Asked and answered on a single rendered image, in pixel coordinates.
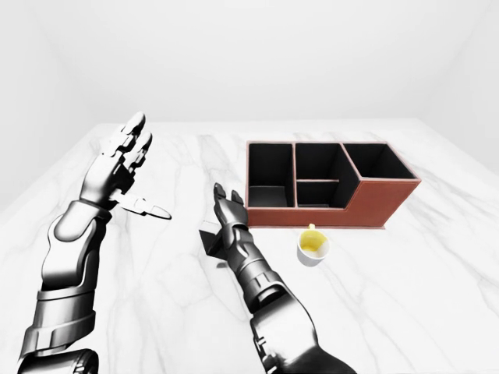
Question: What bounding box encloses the white book dark edge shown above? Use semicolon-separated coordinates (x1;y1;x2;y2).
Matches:
198;219;231;259

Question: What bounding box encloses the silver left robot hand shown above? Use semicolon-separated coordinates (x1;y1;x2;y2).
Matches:
79;111;173;221

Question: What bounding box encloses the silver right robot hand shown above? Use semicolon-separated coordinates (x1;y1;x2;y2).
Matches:
213;182;249;226

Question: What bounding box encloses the white mug yellow inside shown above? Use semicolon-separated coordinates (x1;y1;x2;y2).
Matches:
296;223;332;268

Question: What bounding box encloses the red-brown desk caddy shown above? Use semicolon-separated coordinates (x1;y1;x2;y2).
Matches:
246;140;423;231

